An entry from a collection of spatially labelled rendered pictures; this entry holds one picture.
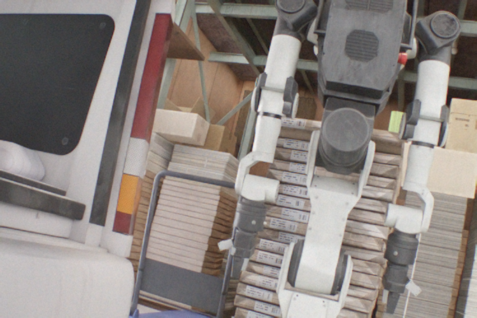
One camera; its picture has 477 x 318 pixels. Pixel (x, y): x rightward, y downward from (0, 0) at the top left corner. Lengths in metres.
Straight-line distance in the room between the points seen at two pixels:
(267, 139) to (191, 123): 1.98
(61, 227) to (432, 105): 0.99
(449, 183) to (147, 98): 1.53
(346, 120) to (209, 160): 2.36
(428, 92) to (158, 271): 1.40
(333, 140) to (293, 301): 0.49
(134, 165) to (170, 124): 2.38
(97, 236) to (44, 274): 0.31
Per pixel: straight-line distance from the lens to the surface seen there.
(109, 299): 0.90
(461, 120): 2.34
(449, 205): 2.20
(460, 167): 2.26
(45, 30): 1.28
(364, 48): 1.28
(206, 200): 3.37
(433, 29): 1.42
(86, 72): 1.13
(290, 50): 1.41
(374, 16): 1.30
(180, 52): 3.64
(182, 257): 3.40
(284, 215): 1.75
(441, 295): 2.17
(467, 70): 5.40
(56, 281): 0.75
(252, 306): 1.76
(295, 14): 1.41
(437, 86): 1.40
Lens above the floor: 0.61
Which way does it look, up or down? 10 degrees up
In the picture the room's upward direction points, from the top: 14 degrees clockwise
